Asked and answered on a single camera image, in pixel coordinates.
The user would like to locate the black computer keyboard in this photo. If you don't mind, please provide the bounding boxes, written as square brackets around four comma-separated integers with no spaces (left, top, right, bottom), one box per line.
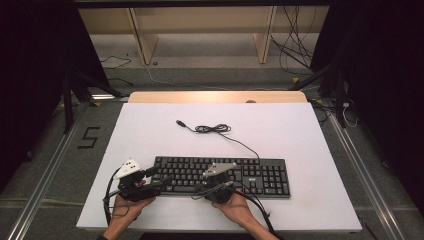
[151,155,292,200]

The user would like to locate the person's right hand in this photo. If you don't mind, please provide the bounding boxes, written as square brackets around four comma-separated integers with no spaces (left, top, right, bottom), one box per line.
[211,193,255,229]

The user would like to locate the black keyboard cable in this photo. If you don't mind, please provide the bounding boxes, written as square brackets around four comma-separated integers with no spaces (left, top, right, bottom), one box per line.
[175,119,261,160]

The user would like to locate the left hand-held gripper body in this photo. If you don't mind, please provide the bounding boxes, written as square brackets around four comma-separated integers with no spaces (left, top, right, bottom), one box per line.
[112,158,162,203]

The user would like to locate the person's left hand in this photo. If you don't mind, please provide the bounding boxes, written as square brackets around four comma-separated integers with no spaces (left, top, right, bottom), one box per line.
[111,195,157,228]

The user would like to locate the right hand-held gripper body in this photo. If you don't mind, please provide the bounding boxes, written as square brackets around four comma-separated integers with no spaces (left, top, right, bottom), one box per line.
[194,161,239,205]

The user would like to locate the wooden table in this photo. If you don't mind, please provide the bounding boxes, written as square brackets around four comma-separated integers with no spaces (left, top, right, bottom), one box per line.
[128,91,308,104]

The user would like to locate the bundle of black cables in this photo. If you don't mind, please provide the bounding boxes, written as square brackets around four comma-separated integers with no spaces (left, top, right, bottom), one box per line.
[269,6,322,75]

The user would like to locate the wooden background desk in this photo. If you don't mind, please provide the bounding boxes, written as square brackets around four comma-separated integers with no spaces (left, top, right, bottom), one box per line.
[78,6,330,66]

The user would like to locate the thin black floor cable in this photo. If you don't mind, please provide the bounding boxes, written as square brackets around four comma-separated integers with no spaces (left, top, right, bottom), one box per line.
[99,54,133,70]

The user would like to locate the black metal stand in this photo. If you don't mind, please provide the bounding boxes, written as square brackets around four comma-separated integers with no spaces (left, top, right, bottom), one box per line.
[287,59,348,130]
[61,69,125,135]

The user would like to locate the left hand-held gripper cable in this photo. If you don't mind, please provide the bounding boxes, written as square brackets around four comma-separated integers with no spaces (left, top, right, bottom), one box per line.
[102,168,123,227]

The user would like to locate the aluminium floor rail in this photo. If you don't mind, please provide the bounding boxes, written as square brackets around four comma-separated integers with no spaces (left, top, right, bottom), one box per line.
[327,109,407,240]
[6,116,85,240]

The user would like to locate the black curtain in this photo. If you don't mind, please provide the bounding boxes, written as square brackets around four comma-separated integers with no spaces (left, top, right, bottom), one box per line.
[0,0,112,193]
[309,0,424,216]

